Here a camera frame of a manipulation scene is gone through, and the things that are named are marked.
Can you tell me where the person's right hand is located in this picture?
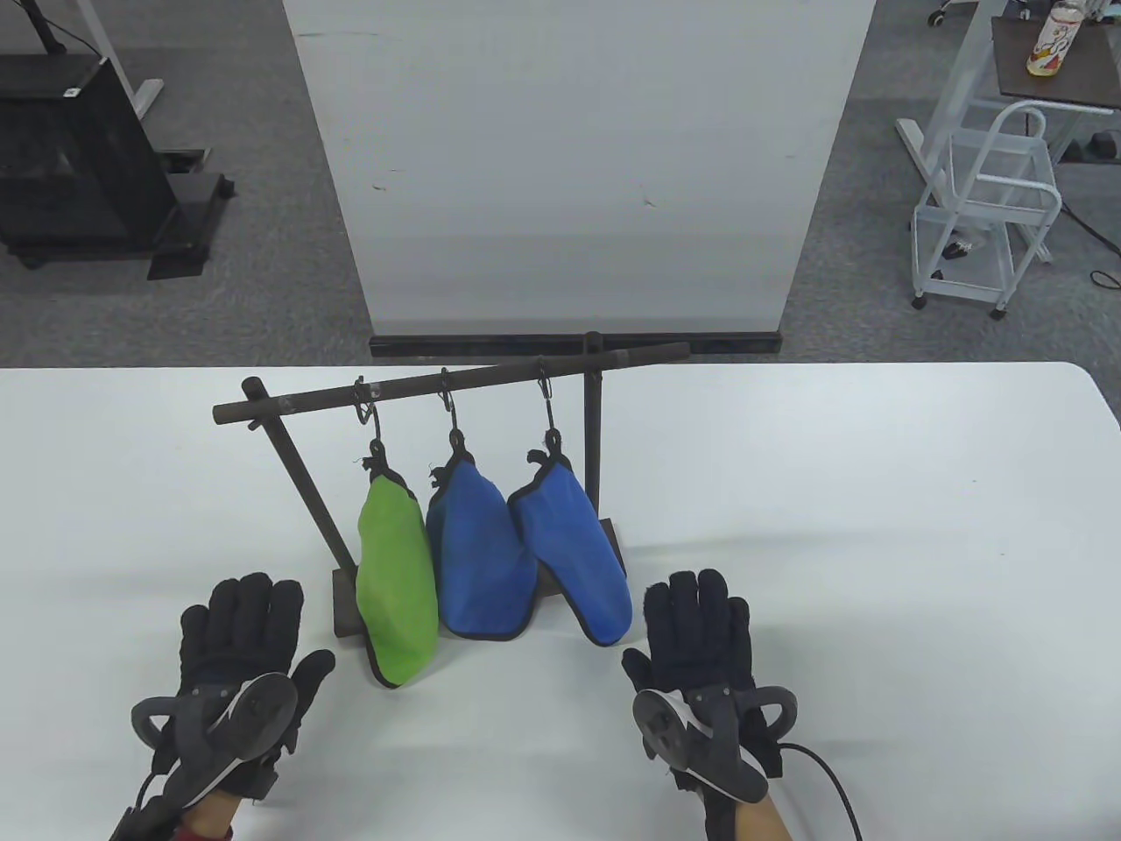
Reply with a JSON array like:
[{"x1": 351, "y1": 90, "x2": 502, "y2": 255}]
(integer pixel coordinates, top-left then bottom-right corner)
[{"x1": 622, "y1": 569, "x2": 785, "y2": 794}]

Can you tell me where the person's left hand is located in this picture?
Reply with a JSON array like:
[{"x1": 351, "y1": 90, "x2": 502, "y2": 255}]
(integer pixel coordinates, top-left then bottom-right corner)
[{"x1": 149, "y1": 572, "x2": 336, "y2": 800}]

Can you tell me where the blue hand towel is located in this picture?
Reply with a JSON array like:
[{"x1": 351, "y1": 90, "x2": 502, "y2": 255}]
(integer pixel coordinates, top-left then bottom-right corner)
[
  {"x1": 427, "y1": 429, "x2": 539, "y2": 643},
  {"x1": 508, "y1": 429, "x2": 633, "y2": 647}
]

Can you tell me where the green hand towel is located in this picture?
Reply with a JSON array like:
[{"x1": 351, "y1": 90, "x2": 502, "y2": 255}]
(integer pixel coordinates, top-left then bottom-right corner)
[{"x1": 355, "y1": 438, "x2": 441, "y2": 689}]

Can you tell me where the person's right forearm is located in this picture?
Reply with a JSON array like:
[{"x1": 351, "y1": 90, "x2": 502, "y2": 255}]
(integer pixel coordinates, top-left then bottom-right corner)
[{"x1": 731, "y1": 793, "x2": 791, "y2": 841}]

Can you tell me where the person's left forearm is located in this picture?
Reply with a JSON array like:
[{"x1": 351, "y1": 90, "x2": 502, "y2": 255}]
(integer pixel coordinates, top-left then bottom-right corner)
[{"x1": 180, "y1": 784, "x2": 237, "y2": 841}]

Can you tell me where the grey hand tracker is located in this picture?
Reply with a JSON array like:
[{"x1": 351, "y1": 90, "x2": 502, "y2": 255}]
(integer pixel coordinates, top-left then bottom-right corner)
[
  {"x1": 131, "y1": 672, "x2": 299, "y2": 807},
  {"x1": 632, "y1": 686, "x2": 800, "y2": 804}
]

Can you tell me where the black wrist band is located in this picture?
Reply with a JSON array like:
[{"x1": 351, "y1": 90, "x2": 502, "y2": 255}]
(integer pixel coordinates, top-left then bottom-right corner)
[
  {"x1": 701, "y1": 780, "x2": 741, "y2": 841},
  {"x1": 109, "y1": 771, "x2": 185, "y2": 841}
]

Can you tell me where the dark metal hanging rack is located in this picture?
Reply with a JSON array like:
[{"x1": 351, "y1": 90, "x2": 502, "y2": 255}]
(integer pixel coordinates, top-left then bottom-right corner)
[{"x1": 213, "y1": 331, "x2": 693, "y2": 641}]

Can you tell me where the black board base bar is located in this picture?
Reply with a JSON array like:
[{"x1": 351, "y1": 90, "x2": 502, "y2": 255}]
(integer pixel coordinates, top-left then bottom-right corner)
[{"x1": 370, "y1": 330, "x2": 782, "y2": 359}]

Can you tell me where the white partition board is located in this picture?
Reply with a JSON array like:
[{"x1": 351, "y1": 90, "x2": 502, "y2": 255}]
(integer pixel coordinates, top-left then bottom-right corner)
[{"x1": 282, "y1": 0, "x2": 877, "y2": 338}]

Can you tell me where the black cabinet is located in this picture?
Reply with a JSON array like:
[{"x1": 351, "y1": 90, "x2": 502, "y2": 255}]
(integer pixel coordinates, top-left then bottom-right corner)
[{"x1": 0, "y1": 54, "x2": 236, "y2": 281}]

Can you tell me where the white rolling cart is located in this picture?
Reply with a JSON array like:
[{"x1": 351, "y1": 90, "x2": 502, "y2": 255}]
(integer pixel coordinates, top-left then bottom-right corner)
[{"x1": 895, "y1": 0, "x2": 1056, "y2": 264}]

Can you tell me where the white metal cart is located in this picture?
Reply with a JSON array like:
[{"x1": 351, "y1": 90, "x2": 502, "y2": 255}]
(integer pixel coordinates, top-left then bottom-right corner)
[{"x1": 909, "y1": 99, "x2": 1063, "y2": 321}]

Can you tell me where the white desk leg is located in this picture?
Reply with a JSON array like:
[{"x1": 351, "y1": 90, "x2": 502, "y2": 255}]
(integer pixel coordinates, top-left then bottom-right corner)
[{"x1": 74, "y1": 0, "x2": 166, "y2": 120}]

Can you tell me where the brown side table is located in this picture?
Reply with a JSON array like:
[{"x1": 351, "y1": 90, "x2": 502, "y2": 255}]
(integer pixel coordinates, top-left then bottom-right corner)
[{"x1": 990, "y1": 13, "x2": 1121, "y2": 111}]

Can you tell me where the white bottle with print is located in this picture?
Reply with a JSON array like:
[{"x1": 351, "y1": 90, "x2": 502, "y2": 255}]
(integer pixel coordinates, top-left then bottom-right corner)
[{"x1": 1026, "y1": 0, "x2": 1084, "y2": 78}]

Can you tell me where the black cable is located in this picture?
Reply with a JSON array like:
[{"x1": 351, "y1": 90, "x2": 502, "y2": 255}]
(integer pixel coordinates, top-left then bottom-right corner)
[{"x1": 778, "y1": 743, "x2": 864, "y2": 841}]

